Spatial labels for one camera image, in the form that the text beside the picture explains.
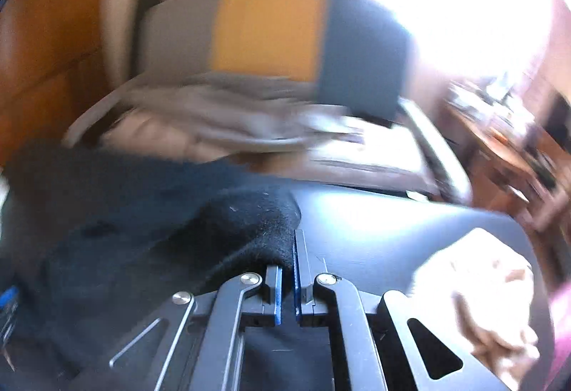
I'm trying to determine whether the beige garment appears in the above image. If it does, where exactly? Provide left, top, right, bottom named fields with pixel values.
left=408, top=227, right=540, bottom=390

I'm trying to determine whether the black knit sweater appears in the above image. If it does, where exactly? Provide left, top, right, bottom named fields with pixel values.
left=0, top=139, right=336, bottom=391

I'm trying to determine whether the grey hoodie on chair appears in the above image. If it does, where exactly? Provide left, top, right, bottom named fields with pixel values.
left=120, top=71, right=362, bottom=152

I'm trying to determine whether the wooden wardrobe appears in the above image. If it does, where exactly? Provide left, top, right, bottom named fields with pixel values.
left=1, top=0, right=109, bottom=162

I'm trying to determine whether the grey orange black chair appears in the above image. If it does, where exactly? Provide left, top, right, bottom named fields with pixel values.
left=64, top=0, right=472, bottom=205

